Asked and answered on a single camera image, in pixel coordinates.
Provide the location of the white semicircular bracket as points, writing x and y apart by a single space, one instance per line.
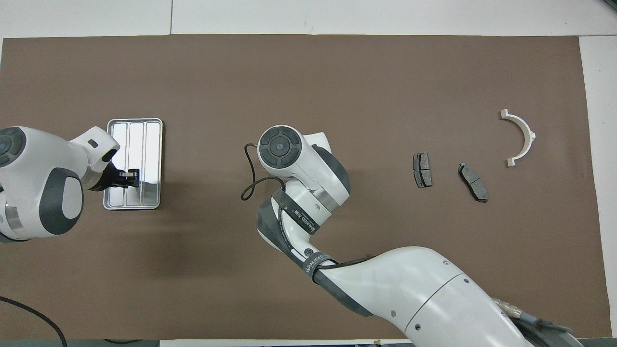
528 137

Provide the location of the rectangular dark brake pad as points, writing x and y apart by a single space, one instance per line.
422 169

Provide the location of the curved dark brake pad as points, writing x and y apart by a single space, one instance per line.
473 182

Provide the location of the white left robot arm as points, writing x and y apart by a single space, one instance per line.
33 173

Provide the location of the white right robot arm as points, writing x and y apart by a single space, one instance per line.
424 289

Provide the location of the silver metal tray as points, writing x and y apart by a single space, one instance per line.
144 144

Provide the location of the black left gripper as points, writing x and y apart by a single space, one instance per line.
115 179

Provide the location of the brown table mat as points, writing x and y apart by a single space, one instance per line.
337 77

